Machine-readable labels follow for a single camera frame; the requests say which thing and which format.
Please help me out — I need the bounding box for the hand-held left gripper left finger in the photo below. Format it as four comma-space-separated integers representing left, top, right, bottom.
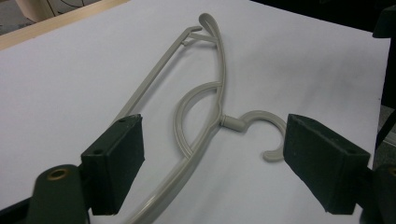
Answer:
80, 113, 146, 217

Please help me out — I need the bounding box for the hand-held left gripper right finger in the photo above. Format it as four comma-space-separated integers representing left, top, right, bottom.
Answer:
282, 113, 372, 216

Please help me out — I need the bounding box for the grey plastic clothes hanger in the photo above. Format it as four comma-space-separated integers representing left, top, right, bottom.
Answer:
111, 12, 288, 224

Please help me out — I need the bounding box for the black metal stand leg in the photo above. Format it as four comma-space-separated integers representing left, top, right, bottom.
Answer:
375, 110, 396, 151

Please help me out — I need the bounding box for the beige round object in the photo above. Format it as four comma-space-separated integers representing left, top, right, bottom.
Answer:
14, 0, 104, 23

